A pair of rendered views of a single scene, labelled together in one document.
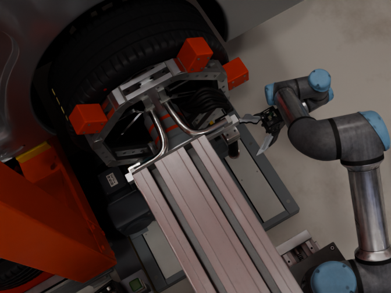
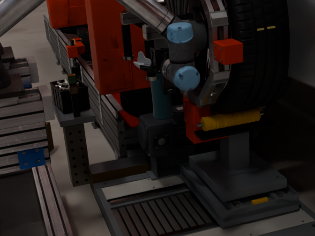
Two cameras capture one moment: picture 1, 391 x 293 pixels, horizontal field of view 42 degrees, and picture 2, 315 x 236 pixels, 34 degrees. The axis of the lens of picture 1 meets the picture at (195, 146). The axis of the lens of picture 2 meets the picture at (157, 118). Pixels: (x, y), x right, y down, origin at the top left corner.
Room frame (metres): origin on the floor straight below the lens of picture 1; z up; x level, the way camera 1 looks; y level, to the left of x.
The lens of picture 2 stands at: (0.50, -1.98, 1.30)
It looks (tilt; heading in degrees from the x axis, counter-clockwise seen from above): 21 degrees down; 86
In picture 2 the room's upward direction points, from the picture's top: 4 degrees counter-clockwise
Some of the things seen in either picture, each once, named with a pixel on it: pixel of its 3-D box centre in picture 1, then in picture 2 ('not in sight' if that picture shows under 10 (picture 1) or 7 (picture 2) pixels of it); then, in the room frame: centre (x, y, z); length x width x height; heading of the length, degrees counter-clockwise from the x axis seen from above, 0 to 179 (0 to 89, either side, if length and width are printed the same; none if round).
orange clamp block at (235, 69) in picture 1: (234, 74); (228, 51); (0.90, -0.22, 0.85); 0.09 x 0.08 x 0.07; 102
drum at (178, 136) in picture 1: (170, 131); (176, 38); (0.76, 0.07, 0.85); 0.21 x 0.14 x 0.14; 12
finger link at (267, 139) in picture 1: (265, 143); (141, 59); (0.60, -0.24, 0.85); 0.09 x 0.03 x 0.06; 138
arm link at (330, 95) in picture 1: (316, 96); (183, 74); (0.70, -0.47, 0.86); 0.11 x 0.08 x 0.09; 102
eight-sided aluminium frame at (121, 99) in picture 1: (161, 115); (193, 35); (0.83, 0.08, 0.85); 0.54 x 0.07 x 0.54; 102
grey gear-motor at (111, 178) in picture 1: (123, 192); (183, 141); (0.80, 0.40, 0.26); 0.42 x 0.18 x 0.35; 12
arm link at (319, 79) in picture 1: (313, 85); (180, 41); (0.71, -0.45, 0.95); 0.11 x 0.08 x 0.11; 83
